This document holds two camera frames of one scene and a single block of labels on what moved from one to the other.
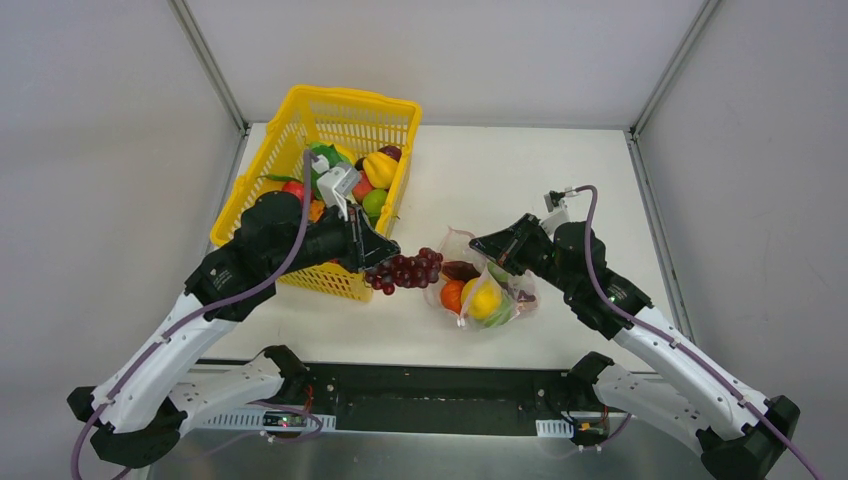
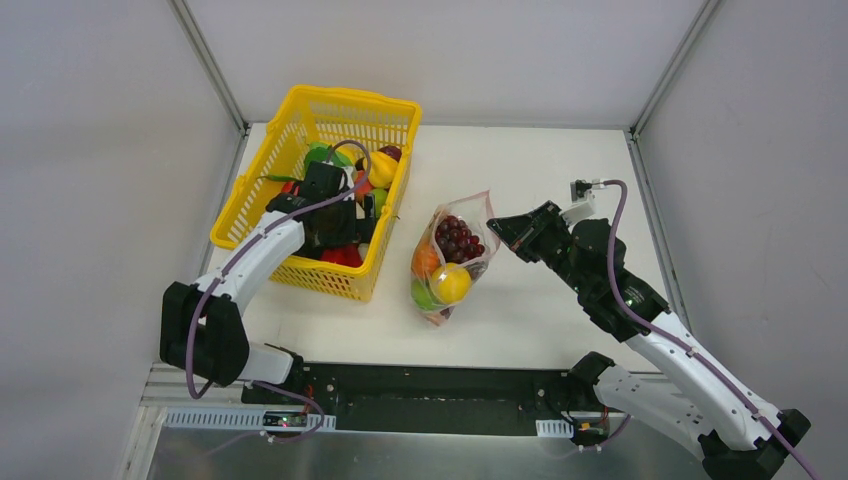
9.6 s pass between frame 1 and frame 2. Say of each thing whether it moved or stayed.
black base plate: stayed
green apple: moved
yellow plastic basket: stayed
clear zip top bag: moved
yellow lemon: moved
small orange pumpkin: moved
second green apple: stayed
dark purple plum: stayed
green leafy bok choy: stayed
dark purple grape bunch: moved
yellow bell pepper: stayed
